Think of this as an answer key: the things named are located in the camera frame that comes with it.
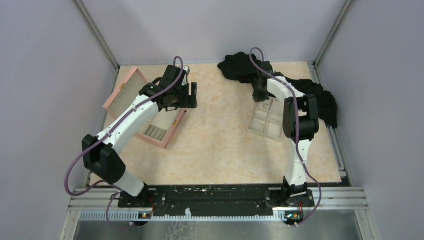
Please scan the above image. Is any beige divided tray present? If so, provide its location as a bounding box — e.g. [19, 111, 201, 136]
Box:
[247, 97, 284, 142]

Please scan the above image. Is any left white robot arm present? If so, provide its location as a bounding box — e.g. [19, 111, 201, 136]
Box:
[82, 65, 198, 207]

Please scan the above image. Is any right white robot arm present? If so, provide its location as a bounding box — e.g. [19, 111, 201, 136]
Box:
[253, 73, 320, 206]

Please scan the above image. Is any pink jewelry box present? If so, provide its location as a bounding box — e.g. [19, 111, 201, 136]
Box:
[103, 66, 187, 149]

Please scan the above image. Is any black cloth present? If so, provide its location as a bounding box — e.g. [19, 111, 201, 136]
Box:
[217, 52, 338, 128]

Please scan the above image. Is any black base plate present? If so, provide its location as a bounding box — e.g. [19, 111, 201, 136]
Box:
[118, 183, 315, 217]

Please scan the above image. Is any white slotted cable duct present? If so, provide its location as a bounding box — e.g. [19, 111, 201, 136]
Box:
[79, 209, 287, 222]

